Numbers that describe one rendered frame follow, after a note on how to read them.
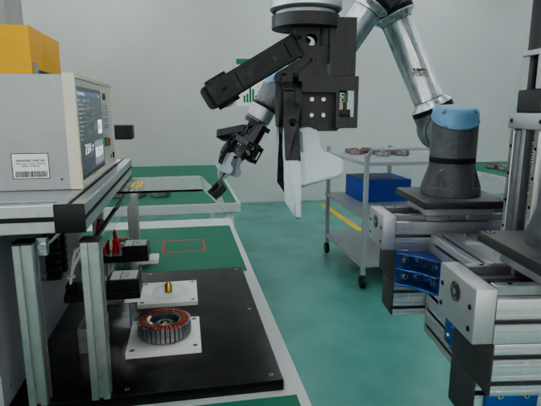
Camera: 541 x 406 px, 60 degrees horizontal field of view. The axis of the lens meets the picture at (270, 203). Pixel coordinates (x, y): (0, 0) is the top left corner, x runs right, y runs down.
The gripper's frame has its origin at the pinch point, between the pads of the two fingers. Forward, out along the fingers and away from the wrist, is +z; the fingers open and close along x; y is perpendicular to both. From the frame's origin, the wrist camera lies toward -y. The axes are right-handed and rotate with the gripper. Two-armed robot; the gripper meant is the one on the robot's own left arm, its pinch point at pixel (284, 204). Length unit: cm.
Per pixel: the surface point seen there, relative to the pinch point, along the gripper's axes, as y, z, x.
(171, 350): -20, 37, 36
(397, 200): 112, 60, 306
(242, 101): -11, -20, 582
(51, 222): -34.3, 6.4, 19.5
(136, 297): -27, 27, 39
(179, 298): -22, 37, 62
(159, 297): -27, 37, 63
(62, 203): -32.8, 3.7, 20.7
